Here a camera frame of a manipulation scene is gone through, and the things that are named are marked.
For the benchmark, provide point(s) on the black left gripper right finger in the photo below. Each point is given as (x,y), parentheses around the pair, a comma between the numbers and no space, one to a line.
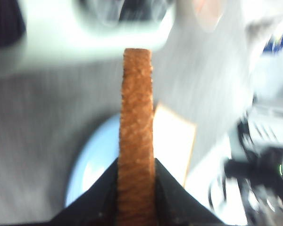
(175,206)

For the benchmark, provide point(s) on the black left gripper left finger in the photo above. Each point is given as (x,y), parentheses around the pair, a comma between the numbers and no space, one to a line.
(96,207)

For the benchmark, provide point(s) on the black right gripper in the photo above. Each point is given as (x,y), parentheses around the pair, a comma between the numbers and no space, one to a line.
(260,133)

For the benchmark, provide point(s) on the white bread slice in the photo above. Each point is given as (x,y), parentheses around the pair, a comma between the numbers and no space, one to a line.
(136,167)
(173,142)

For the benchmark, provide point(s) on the beige ribbed bowl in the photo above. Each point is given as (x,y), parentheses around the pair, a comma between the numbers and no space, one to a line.
(208,13)

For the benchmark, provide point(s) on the blue round plate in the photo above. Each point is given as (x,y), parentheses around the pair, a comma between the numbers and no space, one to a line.
(96,155)

